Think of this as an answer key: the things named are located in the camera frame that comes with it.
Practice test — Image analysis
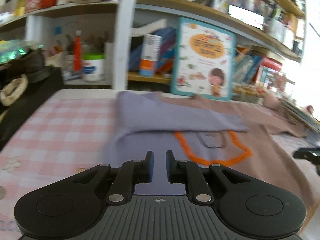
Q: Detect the purple and pink sweater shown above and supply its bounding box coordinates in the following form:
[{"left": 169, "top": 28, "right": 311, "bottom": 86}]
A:
[{"left": 101, "top": 92, "right": 319, "bottom": 208}]

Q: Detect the stack of books right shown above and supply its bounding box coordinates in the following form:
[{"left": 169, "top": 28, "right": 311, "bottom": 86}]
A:
[{"left": 279, "top": 99, "right": 319, "bottom": 133}]

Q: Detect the pink plush item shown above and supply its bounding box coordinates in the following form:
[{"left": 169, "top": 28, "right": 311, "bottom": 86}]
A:
[{"left": 263, "top": 94, "right": 282, "bottom": 112}]

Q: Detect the pink checkered table mat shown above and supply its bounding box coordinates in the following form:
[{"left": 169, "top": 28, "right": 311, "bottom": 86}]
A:
[{"left": 0, "top": 97, "right": 320, "bottom": 240}]

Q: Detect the red thick dictionary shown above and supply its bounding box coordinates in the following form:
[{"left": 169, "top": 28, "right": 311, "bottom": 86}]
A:
[{"left": 260, "top": 57, "right": 282, "bottom": 72}]

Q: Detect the white wooden bookshelf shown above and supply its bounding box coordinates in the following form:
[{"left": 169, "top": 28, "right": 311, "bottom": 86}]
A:
[{"left": 1, "top": 0, "right": 301, "bottom": 90}]

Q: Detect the children's sound book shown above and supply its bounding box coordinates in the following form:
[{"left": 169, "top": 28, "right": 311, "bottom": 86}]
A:
[{"left": 170, "top": 17, "right": 235, "bottom": 101}]

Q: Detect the white green pen cup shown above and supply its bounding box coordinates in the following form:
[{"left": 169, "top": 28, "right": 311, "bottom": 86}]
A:
[{"left": 82, "top": 53, "right": 105, "bottom": 82}]

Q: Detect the smartphone on shelf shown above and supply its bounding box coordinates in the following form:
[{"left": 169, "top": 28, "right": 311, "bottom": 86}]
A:
[{"left": 228, "top": 5, "right": 264, "bottom": 30}]

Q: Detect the red tassel ornament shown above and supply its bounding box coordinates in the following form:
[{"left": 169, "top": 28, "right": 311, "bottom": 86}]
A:
[{"left": 73, "top": 30, "right": 81, "bottom": 72}]

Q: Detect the usmile white orange box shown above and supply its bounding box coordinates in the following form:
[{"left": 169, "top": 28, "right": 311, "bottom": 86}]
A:
[{"left": 139, "top": 34, "right": 162, "bottom": 77}]

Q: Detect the cream woven strap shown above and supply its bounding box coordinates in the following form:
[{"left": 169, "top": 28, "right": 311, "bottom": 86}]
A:
[{"left": 0, "top": 74, "right": 29, "bottom": 106}]

